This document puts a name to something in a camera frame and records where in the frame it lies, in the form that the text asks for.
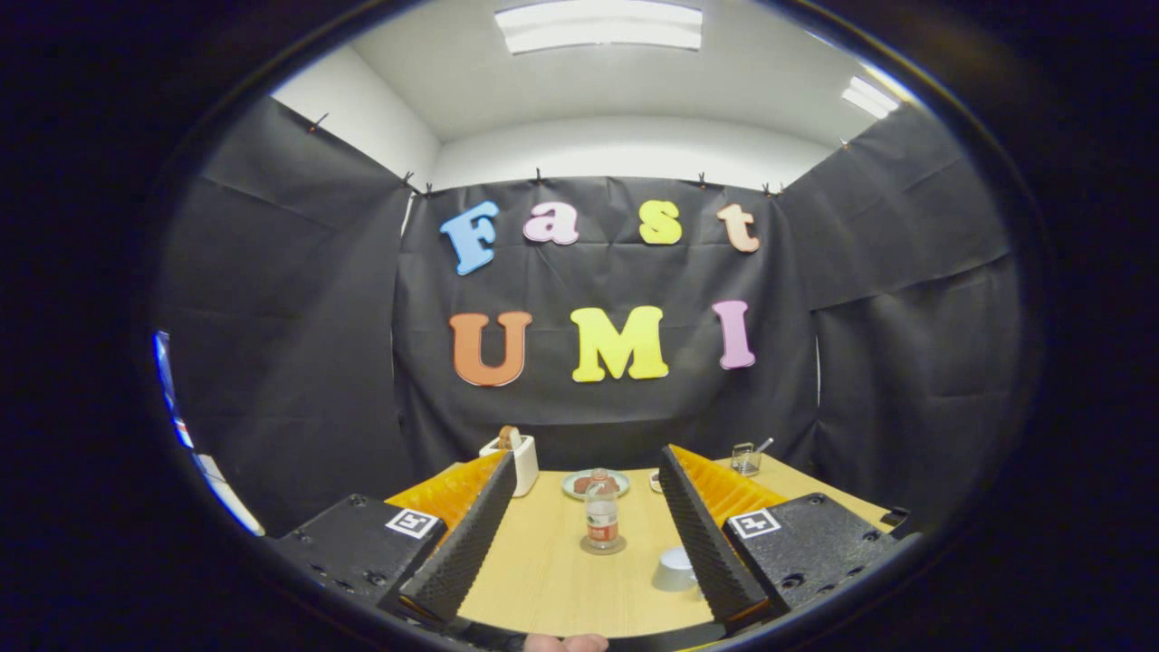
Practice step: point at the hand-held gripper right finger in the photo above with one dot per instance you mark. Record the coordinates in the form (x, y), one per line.
(711, 552)

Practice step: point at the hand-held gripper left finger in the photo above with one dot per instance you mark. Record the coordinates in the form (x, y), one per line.
(471, 552)

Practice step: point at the white cup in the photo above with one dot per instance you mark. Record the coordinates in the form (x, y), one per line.
(675, 570)

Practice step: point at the round brown coaster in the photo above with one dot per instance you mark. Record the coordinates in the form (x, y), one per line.
(619, 546)

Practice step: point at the clear juice bottle red label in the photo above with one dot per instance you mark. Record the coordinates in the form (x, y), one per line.
(602, 521)

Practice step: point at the wooden table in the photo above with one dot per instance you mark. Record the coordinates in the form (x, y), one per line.
(543, 570)

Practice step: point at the white divided tray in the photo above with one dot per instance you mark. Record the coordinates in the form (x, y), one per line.
(655, 481)

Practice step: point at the small clear glass jar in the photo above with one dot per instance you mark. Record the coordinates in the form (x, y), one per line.
(746, 460)

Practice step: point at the white toaster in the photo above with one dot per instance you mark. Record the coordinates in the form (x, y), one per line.
(526, 466)

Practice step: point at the pale green plate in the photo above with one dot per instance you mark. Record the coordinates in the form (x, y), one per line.
(569, 489)

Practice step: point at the brown bread slice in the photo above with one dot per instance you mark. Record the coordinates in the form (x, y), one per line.
(509, 437)

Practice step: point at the black table clamp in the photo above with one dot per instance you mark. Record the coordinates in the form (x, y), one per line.
(898, 518)

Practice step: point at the black backdrop cloth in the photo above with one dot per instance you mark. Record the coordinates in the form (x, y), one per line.
(616, 272)

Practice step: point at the small ceiling light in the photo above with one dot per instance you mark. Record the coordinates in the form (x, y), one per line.
(869, 97)

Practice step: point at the long ceiling light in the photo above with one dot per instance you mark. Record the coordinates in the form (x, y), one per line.
(598, 25)

